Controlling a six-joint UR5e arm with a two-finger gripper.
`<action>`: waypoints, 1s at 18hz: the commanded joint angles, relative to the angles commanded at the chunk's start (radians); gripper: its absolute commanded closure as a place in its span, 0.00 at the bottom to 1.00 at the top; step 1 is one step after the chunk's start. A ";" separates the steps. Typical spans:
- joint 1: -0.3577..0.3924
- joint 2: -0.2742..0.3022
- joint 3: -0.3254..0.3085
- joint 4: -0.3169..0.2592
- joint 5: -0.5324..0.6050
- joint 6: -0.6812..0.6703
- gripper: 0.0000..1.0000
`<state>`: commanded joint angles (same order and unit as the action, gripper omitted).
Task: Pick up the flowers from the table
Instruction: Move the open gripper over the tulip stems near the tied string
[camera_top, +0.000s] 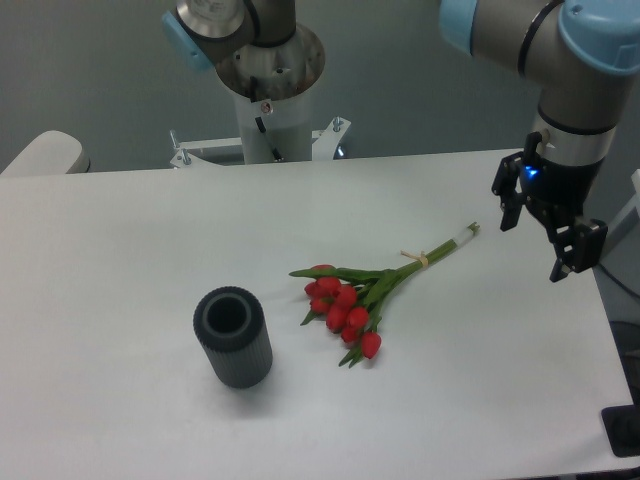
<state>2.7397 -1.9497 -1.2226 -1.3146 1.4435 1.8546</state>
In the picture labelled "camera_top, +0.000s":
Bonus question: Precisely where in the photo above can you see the grey robot arm, blue caps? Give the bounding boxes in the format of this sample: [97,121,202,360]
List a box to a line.
[162,1,639,281]

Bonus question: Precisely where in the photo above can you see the red tulip bouquet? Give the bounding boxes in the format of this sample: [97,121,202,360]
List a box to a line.
[289,222,480,368]

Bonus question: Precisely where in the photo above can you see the black cable on pedestal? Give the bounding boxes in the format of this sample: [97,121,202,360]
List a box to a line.
[248,74,285,163]

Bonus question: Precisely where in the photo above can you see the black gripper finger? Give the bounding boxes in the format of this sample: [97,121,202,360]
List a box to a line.
[491,152,525,231]
[549,218,608,283]

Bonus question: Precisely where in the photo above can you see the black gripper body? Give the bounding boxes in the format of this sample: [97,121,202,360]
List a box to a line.
[519,130,606,235]

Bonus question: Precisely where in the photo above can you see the white pedestal base bracket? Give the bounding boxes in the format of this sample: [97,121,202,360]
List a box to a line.
[169,116,352,169]

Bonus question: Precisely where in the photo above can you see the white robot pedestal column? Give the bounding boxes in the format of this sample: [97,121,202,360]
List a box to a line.
[214,24,327,164]

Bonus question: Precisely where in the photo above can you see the beige chair back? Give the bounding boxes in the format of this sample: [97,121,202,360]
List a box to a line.
[1,130,91,178]

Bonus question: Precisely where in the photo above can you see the black device at table edge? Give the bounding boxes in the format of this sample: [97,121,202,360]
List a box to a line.
[601,405,639,458]

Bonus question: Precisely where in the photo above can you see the dark grey ribbed vase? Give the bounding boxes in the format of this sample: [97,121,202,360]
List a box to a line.
[193,286,273,389]

